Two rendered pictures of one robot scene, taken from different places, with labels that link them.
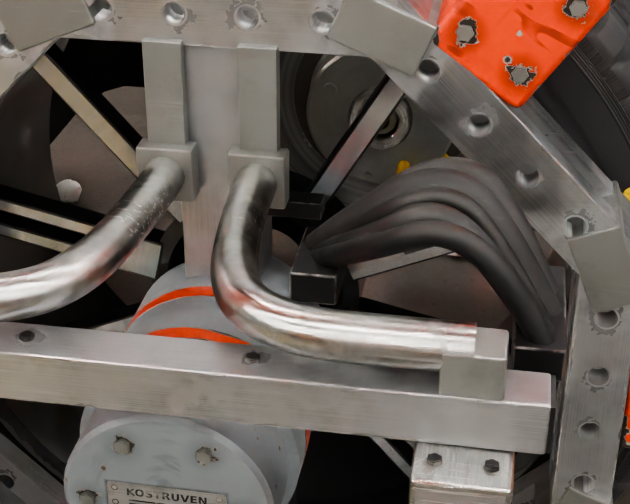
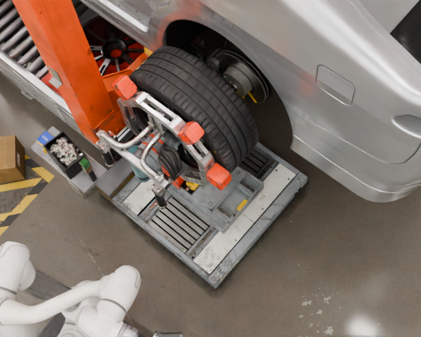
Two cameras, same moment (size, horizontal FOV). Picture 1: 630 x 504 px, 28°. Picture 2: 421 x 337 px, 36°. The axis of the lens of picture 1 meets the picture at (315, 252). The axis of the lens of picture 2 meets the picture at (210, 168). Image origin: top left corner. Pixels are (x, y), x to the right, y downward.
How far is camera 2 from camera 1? 2.41 m
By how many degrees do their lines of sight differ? 43
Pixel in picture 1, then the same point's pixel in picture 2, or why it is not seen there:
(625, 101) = (212, 143)
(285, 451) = (157, 165)
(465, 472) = (156, 188)
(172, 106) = (151, 121)
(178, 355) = (134, 160)
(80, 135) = not seen: outside the picture
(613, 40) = (210, 136)
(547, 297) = (176, 172)
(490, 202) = (172, 160)
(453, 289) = not seen: hidden behind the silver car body
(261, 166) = (160, 133)
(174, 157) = (151, 126)
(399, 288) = not seen: hidden behind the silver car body
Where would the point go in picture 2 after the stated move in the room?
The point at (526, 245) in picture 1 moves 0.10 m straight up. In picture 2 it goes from (175, 166) to (172, 155)
